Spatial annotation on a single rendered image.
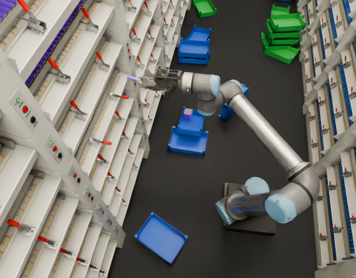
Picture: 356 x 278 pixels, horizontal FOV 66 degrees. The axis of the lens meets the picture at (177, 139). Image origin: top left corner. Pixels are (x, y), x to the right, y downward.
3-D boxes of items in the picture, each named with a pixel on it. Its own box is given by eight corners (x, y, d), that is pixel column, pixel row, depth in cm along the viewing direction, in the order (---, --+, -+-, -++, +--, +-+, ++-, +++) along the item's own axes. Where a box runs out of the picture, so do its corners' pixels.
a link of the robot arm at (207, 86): (217, 102, 123) (219, 85, 115) (190, 99, 125) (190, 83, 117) (219, 87, 129) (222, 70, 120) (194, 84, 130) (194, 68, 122)
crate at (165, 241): (187, 239, 189) (188, 236, 182) (171, 265, 180) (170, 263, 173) (153, 214, 198) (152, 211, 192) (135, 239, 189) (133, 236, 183)
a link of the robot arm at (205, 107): (222, 110, 136) (224, 92, 126) (203, 121, 133) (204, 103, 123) (211, 99, 141) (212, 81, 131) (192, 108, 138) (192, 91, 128)
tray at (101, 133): (127, 79, 149) (130, 68, 141) (87, 181, 117) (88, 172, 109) (91, 67, 146) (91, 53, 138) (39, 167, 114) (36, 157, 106)
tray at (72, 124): (121, 51, 133) (125, 28, 122) (72, 159, 101) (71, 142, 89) (79, 36, 130) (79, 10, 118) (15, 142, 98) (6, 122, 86)
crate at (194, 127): (182, 113, 249) (183, 106, 243) (205, 117, 246) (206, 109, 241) (176, 133, 225) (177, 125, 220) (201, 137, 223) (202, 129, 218)
